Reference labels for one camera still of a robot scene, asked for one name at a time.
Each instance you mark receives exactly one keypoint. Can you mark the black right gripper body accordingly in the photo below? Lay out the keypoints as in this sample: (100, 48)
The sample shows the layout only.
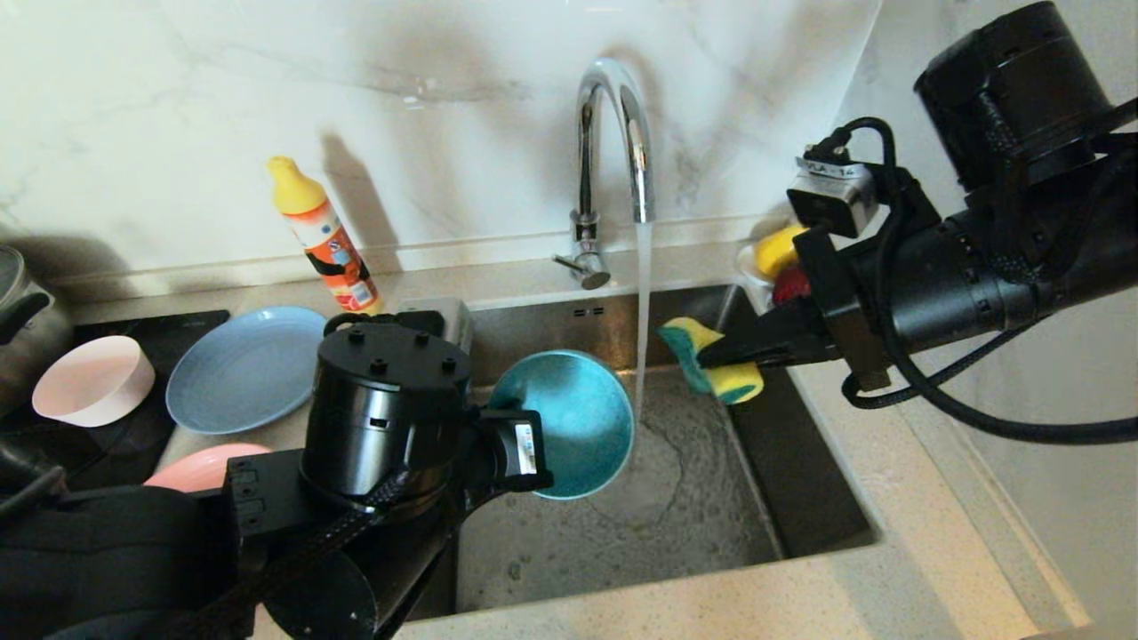
(845, 311)

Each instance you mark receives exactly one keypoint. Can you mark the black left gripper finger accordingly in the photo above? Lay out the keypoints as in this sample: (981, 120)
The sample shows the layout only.
(541, 484)

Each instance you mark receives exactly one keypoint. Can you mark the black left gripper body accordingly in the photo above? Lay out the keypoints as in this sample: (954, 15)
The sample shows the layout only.
(498, 449)

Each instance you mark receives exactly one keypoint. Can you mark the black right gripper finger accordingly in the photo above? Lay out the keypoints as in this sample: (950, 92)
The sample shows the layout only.
(773, 333)
(800, 356)

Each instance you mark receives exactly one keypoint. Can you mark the yellow green sponge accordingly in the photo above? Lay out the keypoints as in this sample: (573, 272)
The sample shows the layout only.
(738, 384)

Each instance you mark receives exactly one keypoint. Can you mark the teal bowl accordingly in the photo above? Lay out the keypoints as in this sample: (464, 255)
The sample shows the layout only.
(578, 427)

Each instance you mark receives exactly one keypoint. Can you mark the orange dish soap bottle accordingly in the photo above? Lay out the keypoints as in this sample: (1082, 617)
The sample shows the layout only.
(342, 258)

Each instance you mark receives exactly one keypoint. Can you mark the chrome gooseneck faucet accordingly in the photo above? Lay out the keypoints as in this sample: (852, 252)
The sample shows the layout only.
(584, 160)

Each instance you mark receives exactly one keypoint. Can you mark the pale pink bowl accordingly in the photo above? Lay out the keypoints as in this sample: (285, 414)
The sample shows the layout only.
(89, 387)

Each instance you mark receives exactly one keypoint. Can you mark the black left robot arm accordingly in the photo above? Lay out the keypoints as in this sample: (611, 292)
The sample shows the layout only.
(382, 418)

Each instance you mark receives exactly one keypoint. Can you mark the stainless steel sink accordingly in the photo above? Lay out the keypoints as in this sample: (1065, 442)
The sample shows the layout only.
(711, 533)

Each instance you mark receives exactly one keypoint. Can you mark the dark red apple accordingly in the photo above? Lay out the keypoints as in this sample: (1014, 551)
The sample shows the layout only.
(789, 286)

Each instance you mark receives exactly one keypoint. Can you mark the small white dish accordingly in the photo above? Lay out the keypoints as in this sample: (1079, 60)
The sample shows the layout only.
(749, 276)

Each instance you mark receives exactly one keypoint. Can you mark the yellow pear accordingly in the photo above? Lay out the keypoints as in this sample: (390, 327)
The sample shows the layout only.
(775, 253)

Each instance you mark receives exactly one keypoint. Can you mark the blue grey plate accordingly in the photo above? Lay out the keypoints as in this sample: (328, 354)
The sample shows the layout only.
(249, 373)

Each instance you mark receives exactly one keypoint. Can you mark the pink plate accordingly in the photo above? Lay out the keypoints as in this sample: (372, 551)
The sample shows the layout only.
(204, 467)

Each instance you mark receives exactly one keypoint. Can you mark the black induction cooktop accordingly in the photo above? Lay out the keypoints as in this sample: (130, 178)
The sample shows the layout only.
(178, 324)

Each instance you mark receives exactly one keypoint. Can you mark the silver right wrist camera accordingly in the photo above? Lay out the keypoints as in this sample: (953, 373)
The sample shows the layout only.
(831, 209)

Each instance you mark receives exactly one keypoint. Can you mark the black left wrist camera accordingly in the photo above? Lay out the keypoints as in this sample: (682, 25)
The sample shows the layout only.
(449, 320)

